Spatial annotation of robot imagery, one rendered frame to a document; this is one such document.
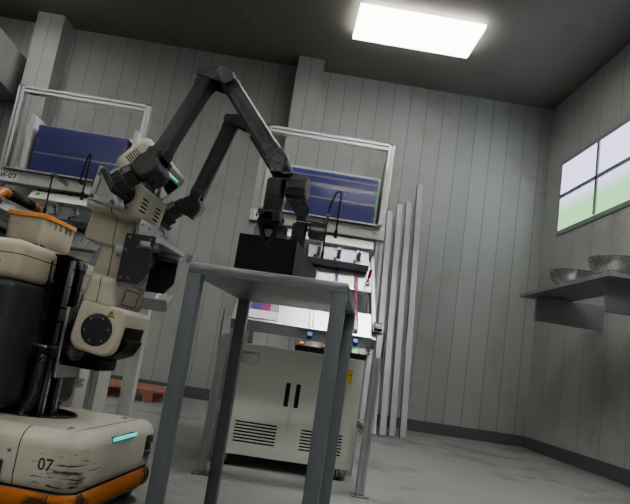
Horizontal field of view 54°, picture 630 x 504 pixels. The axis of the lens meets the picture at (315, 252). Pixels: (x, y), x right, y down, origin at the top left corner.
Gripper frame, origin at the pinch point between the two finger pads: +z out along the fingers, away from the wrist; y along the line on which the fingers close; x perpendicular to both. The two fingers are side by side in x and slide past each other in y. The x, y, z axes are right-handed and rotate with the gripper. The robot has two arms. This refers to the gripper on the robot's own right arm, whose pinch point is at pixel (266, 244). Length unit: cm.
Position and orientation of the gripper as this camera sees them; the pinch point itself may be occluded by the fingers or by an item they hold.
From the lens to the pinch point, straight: 181.0
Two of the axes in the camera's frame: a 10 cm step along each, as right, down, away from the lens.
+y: 0.9, 2.0, 9.8
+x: -9.8, -1.3, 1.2
